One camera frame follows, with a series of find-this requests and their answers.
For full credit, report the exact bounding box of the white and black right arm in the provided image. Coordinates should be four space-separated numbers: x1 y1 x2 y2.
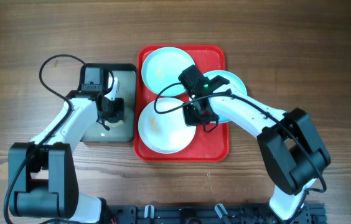
179 75 331 221

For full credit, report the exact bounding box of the light blue plate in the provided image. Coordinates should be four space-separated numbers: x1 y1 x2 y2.
204 70 247 123

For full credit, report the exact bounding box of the black rectangular water tray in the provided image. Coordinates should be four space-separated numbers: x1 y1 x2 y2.
81 63 137 142

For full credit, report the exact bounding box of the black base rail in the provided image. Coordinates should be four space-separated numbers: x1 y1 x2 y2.
103 203 327 224

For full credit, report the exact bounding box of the mint green plate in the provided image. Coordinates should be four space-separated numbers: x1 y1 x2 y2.
141 47 195 94

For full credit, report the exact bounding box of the green and yellow sponge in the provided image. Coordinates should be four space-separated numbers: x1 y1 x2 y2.
105 120 124 128

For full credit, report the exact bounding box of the red plastic serving tray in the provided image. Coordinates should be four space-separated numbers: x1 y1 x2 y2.
133 45 230 162

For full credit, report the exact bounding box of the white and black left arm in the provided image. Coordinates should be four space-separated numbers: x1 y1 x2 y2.
3 90 124 223

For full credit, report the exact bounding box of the white plate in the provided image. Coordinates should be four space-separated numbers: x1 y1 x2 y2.
138 98 196 154

